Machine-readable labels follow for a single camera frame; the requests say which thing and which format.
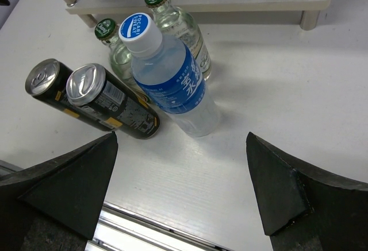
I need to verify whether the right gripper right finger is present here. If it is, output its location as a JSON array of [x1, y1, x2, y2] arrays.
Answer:
[[246, 133, 367, 250]]

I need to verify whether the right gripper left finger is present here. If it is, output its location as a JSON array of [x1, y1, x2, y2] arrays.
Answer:
[[1, 132, 118, 250]]

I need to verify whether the black can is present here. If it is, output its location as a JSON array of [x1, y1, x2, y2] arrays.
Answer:
[[25, 59, 114, 132], [66, 63, 160, 140]]

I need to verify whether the glass bottle green cap front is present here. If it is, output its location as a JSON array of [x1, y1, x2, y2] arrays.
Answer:
[[94, 18, 151, 103]]

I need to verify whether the glass bottle green cap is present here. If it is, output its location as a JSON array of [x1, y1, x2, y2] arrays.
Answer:
[[144, 0, 211, 80], [94, 18, 151, 103]]

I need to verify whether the Pocari Sweat plastic bottle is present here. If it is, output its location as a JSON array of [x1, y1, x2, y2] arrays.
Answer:
[[118, 13, 220, 137]]

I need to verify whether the aluminium front rail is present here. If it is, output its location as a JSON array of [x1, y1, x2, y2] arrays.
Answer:
[[1, 161, 217, 250]]

